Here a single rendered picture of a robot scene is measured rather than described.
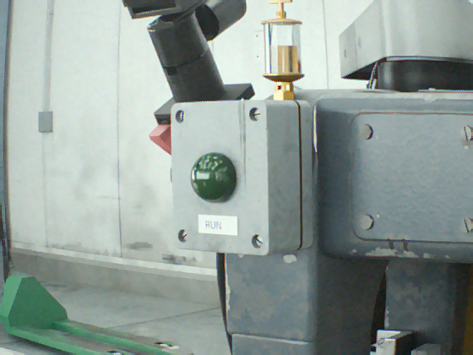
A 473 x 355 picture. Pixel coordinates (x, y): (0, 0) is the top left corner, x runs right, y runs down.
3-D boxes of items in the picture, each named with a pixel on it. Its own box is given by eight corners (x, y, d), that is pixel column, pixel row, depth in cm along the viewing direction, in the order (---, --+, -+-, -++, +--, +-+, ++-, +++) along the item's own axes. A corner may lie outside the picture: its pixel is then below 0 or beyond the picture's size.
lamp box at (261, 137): (173, 248, 65) (170, 103, 65) (220, 242, 69) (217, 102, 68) (269, 256, 61) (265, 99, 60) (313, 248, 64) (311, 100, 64)
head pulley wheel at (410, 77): (356, 95, 75) (355, 61, 75) (413, 98, 82) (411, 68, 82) (456, 95, 69) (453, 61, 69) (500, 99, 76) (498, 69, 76)
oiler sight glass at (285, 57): (257, 73, 70) (256, 24, 69) (279, 74, 72) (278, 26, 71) (287, 72, 68) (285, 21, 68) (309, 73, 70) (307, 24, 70)
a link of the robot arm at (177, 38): (133, 24, 111) (171, 19, 108) (171, -1, 116) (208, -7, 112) (154, 77, 114) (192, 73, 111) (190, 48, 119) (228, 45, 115)
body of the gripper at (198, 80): (190, 100, 122) (169, 46, 119) (259, 96, 116) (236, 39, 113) (156, 128, 118) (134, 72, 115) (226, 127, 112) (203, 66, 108)
